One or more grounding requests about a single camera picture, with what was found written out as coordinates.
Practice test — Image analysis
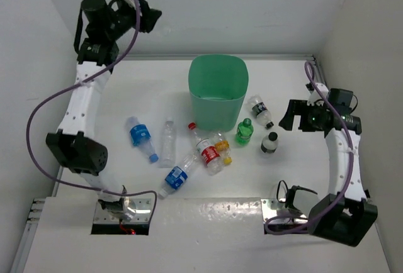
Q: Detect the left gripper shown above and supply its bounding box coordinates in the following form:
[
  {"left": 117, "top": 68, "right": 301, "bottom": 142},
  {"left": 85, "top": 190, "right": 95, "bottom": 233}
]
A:
[{"left": 105, "top": 0, "right": 162, "bottom": 42}]

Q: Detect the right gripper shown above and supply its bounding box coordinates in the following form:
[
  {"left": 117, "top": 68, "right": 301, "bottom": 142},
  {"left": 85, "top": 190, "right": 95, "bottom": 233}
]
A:
[{"left": 279, "top": 99, "right": 329, "bottom": 132}]

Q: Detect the red cap red label bottle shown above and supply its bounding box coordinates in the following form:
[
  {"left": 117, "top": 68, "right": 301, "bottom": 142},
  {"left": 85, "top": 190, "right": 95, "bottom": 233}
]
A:
[{"left": 188, "top": 122, "right": 224, "bottom": 176}]

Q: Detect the white cap blue label bottle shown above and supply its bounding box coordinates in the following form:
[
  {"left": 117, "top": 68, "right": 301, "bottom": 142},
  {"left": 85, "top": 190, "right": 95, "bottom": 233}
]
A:
[{"left": 158, "top": 152, "right": 200, "bottom": 199}]

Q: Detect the clear unlabelled plastic bottle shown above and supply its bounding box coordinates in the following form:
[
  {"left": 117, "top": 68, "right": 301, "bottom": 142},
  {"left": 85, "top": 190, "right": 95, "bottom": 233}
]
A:
[{"left": 159, "top": 117, "right": 176, "bottom": 168}]

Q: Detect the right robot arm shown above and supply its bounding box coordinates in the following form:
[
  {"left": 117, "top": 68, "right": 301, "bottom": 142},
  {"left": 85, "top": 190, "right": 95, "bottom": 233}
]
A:
[{"left": 279, "top": 89, "right": 378, "bottom": 247}]

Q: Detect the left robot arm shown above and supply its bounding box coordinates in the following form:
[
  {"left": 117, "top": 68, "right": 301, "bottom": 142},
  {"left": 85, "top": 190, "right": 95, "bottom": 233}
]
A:
[{"left": 46, "top": 0, "right": 162, "bottom": 221}]

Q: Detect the green plastic bin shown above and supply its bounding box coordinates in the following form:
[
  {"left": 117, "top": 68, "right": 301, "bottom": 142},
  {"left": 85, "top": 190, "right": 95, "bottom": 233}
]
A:
[{"left": 188, "top": 54, "right": 249, "bottom": 131}]

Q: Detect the black label clear bottle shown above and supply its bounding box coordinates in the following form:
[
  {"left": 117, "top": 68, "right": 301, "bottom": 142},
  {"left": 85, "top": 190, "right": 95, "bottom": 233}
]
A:
[{"left": 247, "top": 94, "right": 274, "bottom": 129}]

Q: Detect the black cap small bottle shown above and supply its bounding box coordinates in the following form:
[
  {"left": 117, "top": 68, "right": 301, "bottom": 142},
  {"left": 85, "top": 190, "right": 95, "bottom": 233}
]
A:
[{"left": 261, "top": 131, "right": 278, "bottom": 155}]

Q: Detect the green plastic bottle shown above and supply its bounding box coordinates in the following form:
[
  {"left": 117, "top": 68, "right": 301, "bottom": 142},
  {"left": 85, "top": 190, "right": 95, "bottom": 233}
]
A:
[{"left": 235, "top": 118, "right": 254, "bottom": 146}]

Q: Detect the yellow cap orange label bottle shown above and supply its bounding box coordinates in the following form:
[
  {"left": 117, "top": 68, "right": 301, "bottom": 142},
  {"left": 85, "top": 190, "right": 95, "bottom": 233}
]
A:
[{"left": 212, "top": 131, "right": 232, "bottom": 165}]

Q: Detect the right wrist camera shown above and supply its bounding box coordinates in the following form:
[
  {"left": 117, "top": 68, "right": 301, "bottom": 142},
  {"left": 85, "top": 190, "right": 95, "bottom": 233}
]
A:
[{"left": 306, "top": 82, "right": 329, "bottom": 106}]

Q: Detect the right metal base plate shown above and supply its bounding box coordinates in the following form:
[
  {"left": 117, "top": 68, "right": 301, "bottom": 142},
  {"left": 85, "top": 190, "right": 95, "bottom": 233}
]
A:
[{"left": 261, "top": 199, "right": 307, "bottom": 225}]

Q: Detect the metal base plate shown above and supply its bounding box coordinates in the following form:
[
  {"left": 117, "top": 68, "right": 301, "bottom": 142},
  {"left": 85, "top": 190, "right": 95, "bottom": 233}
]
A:
[
  {"left": 261, "top": 199, "right": 307, "bottom": 225},
  {"left": 93, "top": 198, "right": 152, "bottom": 225}
]

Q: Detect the red wire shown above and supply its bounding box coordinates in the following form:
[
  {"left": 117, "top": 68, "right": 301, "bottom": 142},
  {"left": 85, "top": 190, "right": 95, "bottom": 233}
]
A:
[{"left": 118, "top": 221, "right": 137, "bottom": 235}]

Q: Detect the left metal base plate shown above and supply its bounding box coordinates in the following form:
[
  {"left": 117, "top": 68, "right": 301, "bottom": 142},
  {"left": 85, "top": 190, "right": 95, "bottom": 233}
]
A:
[{"left": 93, "top": 198, "right": 152, "bottom": 225}]

